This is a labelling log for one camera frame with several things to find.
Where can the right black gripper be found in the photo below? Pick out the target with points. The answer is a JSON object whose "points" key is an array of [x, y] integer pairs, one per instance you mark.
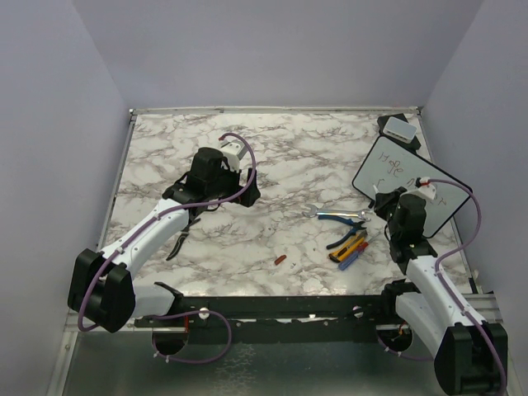
{"points": [[387, 199]]}

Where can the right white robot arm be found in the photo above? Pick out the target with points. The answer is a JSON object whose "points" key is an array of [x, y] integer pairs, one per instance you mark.
{"points": [[469, 352]]}

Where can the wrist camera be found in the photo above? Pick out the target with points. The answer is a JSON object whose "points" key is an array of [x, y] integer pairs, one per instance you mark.
{"points": [[234, 153], [424, 189]]}

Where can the silver open-end wrench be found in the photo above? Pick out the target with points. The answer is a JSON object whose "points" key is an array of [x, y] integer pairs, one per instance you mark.
{"points": [[313, 211]]}

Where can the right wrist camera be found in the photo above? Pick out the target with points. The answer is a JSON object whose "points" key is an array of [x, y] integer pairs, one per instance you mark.
{"points": [[424, 189]]}

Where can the red marker cap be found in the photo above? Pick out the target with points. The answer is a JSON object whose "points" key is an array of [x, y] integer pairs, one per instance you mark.
{"points": [[279, 260]]}

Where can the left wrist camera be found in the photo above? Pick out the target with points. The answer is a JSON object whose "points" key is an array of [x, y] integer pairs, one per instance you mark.
{"points": [[234, 153]]}

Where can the red blue screwdriver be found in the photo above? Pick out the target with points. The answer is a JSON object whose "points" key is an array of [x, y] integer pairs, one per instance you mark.
{"points": [[342, 266]]}

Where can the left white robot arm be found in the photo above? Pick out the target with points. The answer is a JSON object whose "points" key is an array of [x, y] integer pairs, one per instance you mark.
{"points": [[102, 288]]}

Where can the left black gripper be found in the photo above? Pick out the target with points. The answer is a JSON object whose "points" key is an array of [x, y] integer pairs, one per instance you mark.
{"points": [[249, 197]]}

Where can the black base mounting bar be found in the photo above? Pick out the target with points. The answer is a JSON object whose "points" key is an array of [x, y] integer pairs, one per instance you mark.
{"points": [[281, 319]]}

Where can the black framed whiteboard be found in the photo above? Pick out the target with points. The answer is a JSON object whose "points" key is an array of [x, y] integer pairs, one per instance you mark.
{"points": [[388, 166]]}

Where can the yellow utility knife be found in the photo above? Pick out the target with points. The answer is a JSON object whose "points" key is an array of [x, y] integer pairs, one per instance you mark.
{"points": [[348, 248]]}

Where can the white network switch box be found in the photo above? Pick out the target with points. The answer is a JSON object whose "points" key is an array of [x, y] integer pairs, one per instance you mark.
{"points": [[399, 129]]}

